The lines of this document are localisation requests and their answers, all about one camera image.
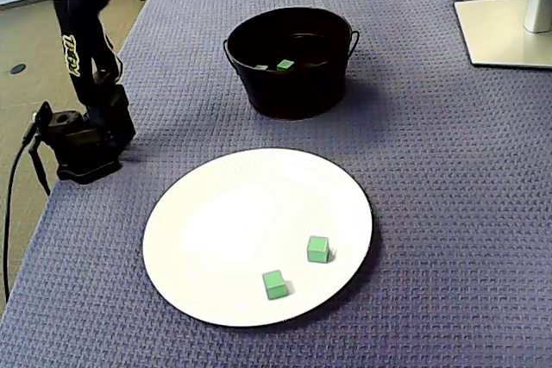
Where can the green cube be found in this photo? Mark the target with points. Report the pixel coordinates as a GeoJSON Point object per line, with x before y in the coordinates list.
{"type": "Point", "coordinates": [285, 65]}
{"type": "Point", "coordinates": [318, 250]}
{"type": "Point", "coordinates": [274, 285]}
{"type": "Point", "coordinates": [261, 67]}

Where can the black robot arm with stickers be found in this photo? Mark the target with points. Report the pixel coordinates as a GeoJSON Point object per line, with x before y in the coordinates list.
{"type": "Point", "coordinates": [86, 144]}

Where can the white round plate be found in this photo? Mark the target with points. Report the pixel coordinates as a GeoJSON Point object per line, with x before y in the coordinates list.
{"type": "Point", "coordinates": [215, 234]}

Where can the black metal bucket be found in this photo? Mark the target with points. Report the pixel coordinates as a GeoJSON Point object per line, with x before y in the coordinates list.
{"type": "Point", "coordinates": [297, 92]}

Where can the blue woven table mat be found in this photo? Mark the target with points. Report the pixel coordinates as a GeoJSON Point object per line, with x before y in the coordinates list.
{"type": "Point", "coordinates": [431, 213]}

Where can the white monitor stand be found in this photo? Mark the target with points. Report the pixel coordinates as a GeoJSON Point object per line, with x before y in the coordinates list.
{"type": "Point", "coordinates": [496, 32]}

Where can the black round floor cover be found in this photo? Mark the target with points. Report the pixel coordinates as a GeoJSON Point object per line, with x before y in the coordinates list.
{"type": "Point", "coordinates": [17, 69]}

